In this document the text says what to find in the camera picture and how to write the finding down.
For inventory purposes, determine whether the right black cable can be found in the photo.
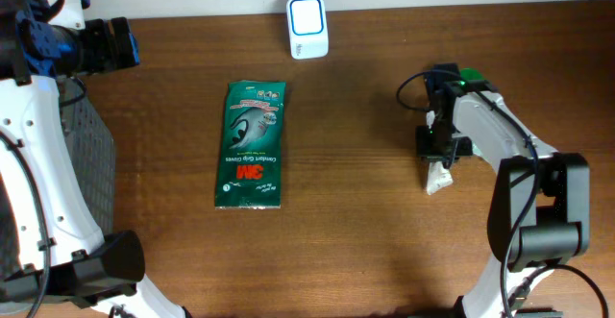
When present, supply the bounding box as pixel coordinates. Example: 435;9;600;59
395;69;610;318

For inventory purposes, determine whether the white barcode scanner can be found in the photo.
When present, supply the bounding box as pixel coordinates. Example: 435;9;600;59
286;0;329;61

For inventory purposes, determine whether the green 3M gloves packet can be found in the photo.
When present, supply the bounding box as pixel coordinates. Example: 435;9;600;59
214;81;286;209

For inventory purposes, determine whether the black cable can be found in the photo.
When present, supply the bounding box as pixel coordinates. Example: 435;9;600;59
0;130;53;318
395;69;610;318

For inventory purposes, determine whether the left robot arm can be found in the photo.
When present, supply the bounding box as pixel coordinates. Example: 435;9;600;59
1;0;187;317

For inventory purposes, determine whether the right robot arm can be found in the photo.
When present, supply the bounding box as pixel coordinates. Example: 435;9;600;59
416;63;590;317

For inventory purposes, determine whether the green lid jar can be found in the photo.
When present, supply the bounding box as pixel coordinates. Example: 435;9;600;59
459;68;485;82

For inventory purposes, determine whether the left black cable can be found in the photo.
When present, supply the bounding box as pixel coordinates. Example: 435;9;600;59
0;130;53;318

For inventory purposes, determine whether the white cream tube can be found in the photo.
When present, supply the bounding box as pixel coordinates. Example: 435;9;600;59
425;160;454;195

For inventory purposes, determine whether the grey plastic basket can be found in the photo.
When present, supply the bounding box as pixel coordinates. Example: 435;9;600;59
0;80;118;305

